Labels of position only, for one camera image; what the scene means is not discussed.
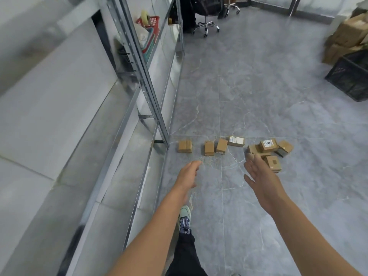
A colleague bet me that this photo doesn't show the person's right hand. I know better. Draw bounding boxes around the person's right hand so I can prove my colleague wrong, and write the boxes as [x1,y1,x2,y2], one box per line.
[243,153,289,217]

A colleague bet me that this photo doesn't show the person's left hand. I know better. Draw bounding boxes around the person's left hand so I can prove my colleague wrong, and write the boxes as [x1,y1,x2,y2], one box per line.
[173,160,203,205]

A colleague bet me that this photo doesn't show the pile of brown cardboard boxes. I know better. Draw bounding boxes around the pile of brown cardboard boxes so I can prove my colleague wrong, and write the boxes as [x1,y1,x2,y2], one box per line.
[227,136,294,173]

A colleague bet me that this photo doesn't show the heap of large cardboard boxes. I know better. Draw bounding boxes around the heap of large cardboard boxes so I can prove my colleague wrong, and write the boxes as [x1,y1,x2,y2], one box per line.
[322,5,368,66]

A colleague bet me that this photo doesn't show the small brown cardboard box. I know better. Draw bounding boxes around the small brown cardboard box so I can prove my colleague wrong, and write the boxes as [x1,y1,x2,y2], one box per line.
[332,18,368,49]

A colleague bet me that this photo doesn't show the person's right forearm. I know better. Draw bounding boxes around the person's right forearm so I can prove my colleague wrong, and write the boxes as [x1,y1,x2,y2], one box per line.
[270,198,363,276]

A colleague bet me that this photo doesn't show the person's left forearm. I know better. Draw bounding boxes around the person's left forearm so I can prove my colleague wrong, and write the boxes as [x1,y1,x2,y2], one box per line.
[108,192,192,276]

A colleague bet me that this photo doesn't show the person's left leg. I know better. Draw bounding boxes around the person's left leg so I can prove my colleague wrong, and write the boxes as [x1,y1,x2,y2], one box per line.
[166,232,208,276]

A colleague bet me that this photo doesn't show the black storage crate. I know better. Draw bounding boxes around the black storage crate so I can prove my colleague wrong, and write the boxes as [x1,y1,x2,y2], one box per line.
[325,49,368,102]

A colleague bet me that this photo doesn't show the chrome chair base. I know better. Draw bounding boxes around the chrome chair base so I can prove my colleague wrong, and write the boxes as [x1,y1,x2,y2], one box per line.
[225,2,241,16]
[193,21,220,38]

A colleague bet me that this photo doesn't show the red and green packets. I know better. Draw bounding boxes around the red and green packets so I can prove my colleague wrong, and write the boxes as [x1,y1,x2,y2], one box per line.
[135,10,160,59]

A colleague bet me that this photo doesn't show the black office chair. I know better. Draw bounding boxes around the black office chair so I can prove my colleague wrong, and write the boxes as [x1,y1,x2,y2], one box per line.
[198,0,227,19]

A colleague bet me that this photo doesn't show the glass sliding door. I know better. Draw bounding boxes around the glass sliding door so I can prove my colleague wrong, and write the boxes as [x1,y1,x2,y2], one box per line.
[250,0,340,25]

